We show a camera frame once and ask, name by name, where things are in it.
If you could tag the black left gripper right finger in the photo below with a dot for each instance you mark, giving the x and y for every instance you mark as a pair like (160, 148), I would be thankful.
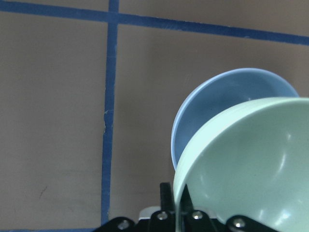
(195, 220)

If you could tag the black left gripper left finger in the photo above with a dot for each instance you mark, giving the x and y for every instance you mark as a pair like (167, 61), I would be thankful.
(162, 220)

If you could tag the green bowl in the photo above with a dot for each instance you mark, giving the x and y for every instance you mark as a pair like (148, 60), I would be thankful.
(251, 159)

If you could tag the blue bowl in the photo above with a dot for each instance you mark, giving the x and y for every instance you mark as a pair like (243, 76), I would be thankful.
(220, 93)

